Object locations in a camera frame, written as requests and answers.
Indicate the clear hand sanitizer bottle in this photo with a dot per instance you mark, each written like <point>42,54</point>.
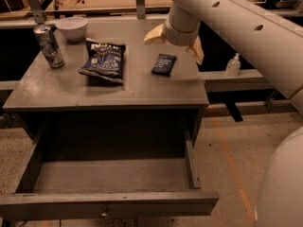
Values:
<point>233,66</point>

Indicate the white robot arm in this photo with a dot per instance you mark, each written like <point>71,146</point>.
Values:
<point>274,46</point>

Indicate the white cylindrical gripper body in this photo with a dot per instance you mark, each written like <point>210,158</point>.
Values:
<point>179,35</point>

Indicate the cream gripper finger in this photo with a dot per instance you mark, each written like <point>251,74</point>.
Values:
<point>155,36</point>
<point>195,50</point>

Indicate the metal drawer knob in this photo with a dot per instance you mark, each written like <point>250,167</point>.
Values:
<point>104,213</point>

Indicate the wooden workbench in background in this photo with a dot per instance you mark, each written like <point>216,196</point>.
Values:
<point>21,9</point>

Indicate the white ceramic bowl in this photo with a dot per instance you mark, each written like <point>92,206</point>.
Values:
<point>72,28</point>

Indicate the grey cabinet with top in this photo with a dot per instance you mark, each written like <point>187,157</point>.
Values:
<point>156,99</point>

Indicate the dark blue chip bag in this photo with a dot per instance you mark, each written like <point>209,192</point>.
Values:
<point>106,61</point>

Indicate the silver blue drink can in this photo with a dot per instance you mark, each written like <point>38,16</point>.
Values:
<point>49,46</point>

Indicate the open grey top drawer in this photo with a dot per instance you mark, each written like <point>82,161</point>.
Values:
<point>60,183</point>

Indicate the dark blue rxbar wrapper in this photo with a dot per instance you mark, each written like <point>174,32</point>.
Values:
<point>164,65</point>

